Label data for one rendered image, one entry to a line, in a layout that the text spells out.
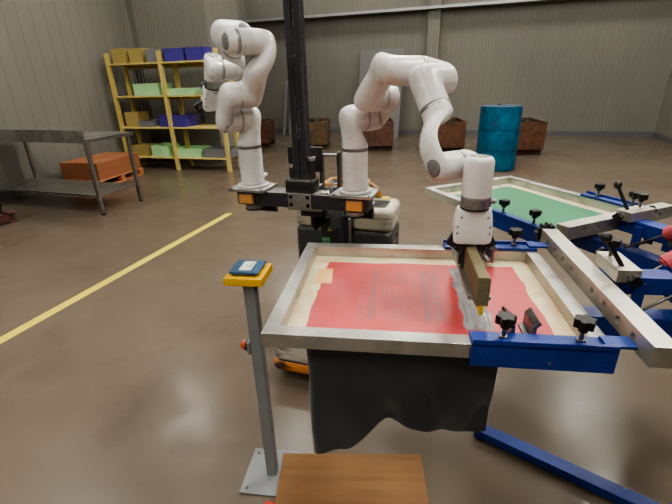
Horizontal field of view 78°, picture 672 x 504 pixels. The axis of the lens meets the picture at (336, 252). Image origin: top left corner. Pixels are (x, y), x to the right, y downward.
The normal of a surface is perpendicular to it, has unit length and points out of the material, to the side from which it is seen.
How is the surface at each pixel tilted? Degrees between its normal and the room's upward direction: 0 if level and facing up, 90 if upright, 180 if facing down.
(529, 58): 90
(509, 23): 90
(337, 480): 0
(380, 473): 0
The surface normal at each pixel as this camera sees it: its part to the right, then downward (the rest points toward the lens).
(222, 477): -0.03, -0.92
